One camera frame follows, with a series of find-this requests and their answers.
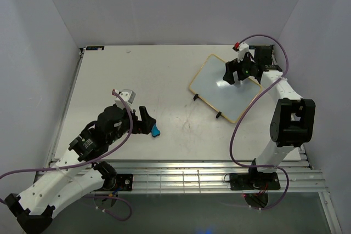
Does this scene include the aluminium frame rails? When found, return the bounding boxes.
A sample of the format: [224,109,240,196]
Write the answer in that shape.
[31,44,342,234]

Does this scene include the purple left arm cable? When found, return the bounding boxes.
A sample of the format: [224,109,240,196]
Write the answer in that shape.
[0,91,135,221]

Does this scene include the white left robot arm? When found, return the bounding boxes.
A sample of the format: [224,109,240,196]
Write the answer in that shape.
[4,105,156,233]

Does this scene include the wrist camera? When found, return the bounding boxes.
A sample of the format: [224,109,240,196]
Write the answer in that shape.
[233,42,249,62]
[111,89,136,109]

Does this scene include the wire whiteboard stand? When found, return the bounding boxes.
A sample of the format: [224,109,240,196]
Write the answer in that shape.
[193,93,222,119]

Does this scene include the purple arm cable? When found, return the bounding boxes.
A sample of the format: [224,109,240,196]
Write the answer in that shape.
[219,35,290,210]
[0,91,135,221]

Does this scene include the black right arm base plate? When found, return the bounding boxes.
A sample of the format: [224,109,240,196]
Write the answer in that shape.
[229,172,281,191]

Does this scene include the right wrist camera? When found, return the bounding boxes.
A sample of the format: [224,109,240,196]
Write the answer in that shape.
[233,42,249,62]

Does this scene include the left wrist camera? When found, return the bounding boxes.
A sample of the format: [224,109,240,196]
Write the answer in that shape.
[111,89,136,109]

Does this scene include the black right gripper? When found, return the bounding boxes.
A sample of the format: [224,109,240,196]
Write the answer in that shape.
[222,51,257,85]

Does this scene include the blue label sticker left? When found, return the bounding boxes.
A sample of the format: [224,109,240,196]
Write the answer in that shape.
[86,46,105,51]

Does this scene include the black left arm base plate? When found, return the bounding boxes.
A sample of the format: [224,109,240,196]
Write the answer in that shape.
[102,174,133,192]

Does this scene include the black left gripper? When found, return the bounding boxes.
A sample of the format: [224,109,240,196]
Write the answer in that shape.
[107,104,156,144]

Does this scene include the blue whiteboard eraser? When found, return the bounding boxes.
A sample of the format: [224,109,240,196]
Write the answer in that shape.
[151,124,161,138]

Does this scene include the yellow framed small whiteboard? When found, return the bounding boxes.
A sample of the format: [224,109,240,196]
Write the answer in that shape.
[189,54,262,123]

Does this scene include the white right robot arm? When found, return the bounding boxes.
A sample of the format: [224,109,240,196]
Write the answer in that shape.
[223,43,316,190]

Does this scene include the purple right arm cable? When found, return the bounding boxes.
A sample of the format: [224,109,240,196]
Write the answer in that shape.
[219,35,290,210]

